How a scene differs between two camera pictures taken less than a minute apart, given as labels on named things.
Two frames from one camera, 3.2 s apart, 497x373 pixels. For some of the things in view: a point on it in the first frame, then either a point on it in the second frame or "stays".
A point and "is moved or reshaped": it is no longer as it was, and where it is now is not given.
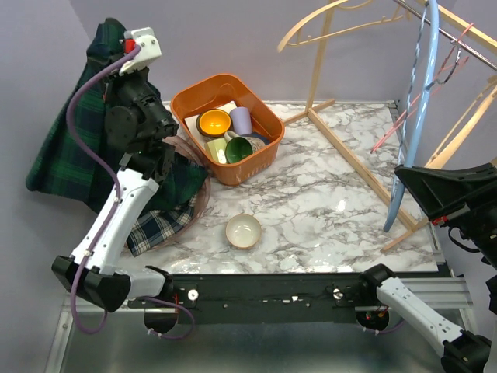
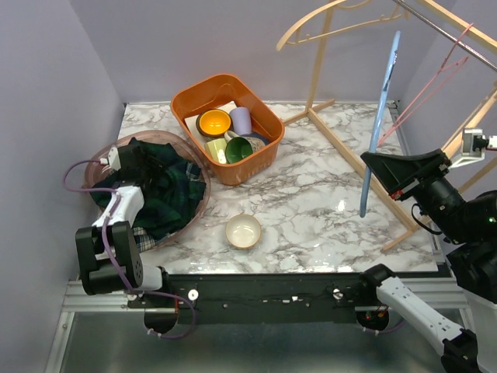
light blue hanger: (408, 156) to (364, 197)
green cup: (237, 148) stays
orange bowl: (213, 123) stays
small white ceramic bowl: (243, 231) stays
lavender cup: (242, 123) stays
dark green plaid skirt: (64, 169) is moved or reshaped
